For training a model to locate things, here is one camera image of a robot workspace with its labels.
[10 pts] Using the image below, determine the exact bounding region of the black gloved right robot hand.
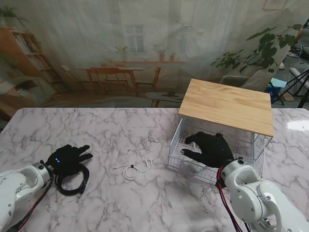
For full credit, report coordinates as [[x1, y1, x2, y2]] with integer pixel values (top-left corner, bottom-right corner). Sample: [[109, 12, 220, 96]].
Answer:
[[180, 131, 235, 169]]

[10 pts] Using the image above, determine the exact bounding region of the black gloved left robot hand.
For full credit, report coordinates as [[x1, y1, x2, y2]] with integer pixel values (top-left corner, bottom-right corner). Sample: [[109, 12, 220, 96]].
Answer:
[[45, 144, 94, 177]]

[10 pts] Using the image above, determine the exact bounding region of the white mesh drawer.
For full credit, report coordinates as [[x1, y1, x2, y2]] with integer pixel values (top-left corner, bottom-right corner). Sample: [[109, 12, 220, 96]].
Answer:
[[165, 118, 265, 188]]

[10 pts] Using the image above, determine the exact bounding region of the white charging cable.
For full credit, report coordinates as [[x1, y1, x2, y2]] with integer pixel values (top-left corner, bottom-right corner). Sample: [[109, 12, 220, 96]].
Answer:
[[113, 156, 154, 181]]

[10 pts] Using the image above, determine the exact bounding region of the blue storage crate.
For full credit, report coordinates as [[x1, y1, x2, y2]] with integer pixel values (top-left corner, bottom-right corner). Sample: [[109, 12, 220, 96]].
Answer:
[[264, 78, 288, 97]]

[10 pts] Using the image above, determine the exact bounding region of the black tripod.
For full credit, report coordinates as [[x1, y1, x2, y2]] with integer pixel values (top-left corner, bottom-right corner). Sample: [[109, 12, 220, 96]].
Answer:
[[274, 70, 309, 108]]

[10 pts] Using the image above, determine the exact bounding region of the printed cafe scene backdrop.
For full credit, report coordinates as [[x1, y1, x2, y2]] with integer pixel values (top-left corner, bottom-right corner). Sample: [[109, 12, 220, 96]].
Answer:
[[0, 0, 309, 108]]

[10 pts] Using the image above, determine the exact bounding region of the person in background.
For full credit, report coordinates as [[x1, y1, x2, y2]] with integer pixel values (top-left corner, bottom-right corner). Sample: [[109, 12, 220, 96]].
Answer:
[[291, 20, 309, 48]]

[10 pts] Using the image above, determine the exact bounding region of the wood-topped white wire cabinet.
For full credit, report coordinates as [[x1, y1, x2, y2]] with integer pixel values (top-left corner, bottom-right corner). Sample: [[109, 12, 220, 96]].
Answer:
[[178, 78, 276, 181]]

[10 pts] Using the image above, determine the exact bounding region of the right arm red black cable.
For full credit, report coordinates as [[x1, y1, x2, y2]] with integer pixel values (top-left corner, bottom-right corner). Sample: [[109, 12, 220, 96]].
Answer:
[[216, 166, 252, 232]]

